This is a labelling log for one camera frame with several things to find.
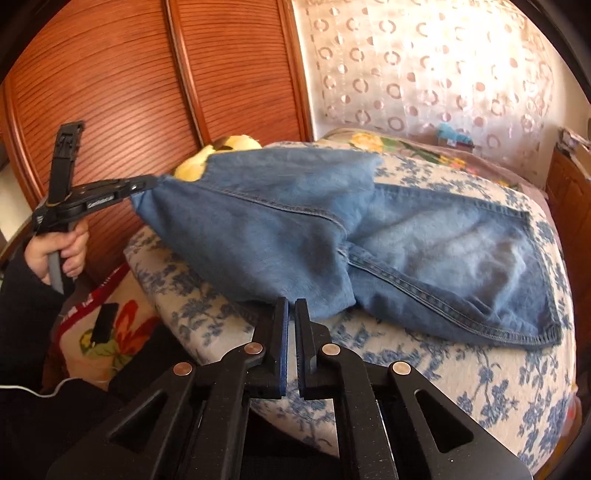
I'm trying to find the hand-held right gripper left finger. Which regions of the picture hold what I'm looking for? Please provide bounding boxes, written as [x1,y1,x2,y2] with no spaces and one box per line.
[46,298,291,480]

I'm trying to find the pink floral blanket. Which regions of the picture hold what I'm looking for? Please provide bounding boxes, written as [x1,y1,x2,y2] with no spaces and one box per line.
[318,128,550,200]

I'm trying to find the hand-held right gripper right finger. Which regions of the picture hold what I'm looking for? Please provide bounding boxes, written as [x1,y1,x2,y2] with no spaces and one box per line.
[295,298,532,480]

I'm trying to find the yellow plush toy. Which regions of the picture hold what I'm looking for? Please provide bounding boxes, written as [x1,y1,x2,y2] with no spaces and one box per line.
[173,134,263,182]

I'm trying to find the thin white cable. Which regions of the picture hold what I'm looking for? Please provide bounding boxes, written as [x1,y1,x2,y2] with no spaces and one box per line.
[0,378,84,398]

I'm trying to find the cardboard box of blue cloths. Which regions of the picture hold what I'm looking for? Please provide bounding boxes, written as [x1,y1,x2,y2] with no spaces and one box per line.
[436,122,476,153]

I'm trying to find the person's left hand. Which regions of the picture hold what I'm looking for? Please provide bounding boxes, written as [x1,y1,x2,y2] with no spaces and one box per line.
[24,220,89,286]

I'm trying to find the sheer circle-patterned curtain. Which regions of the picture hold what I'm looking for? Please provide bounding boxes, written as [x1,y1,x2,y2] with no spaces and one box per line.
[291,0,555,190]

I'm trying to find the red floral pillow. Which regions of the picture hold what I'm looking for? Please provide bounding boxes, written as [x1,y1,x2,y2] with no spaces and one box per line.
[55,265,171,384]

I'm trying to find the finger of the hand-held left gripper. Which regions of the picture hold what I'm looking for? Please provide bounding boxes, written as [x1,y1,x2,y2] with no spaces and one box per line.
[69,174,158,210]

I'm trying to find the person's left forearm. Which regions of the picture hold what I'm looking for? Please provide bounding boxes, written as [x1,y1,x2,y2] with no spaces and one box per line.
[0,254,63,370]

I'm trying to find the wooden headboard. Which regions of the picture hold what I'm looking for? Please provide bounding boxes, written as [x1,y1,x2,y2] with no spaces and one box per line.
[0,0,315,287]

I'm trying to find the person's black clothing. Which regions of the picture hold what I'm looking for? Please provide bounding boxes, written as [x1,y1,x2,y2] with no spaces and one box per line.
[0,318,208,480]

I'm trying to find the clutter of small items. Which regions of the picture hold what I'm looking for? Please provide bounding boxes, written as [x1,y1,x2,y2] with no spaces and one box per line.
[556,127,591,162]

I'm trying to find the blue denim pants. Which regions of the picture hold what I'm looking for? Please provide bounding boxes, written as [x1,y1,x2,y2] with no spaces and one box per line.
[130,147,563,348]

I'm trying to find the blue floral white quilt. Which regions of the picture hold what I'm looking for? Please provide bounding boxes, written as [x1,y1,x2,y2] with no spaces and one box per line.
[124,141,578,462]

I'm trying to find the long wooden cabinet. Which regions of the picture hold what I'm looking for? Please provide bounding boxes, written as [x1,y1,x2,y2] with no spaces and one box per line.
[545,148,591,287]

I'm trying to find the black rectangular object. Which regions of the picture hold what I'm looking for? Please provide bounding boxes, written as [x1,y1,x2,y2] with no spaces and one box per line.
[90,302,118,344]

